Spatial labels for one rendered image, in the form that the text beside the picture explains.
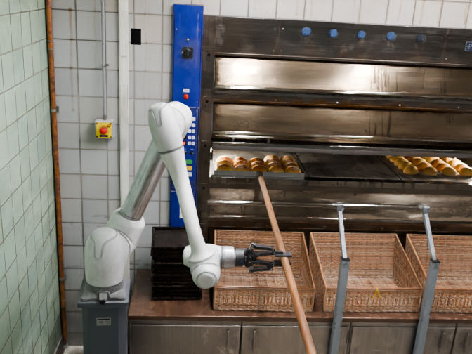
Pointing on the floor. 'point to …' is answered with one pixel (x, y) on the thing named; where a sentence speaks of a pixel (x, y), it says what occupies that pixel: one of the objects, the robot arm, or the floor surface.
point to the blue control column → (186, 81)
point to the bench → (280, 329)
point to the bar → (350, 260)
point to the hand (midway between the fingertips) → (282, 258)
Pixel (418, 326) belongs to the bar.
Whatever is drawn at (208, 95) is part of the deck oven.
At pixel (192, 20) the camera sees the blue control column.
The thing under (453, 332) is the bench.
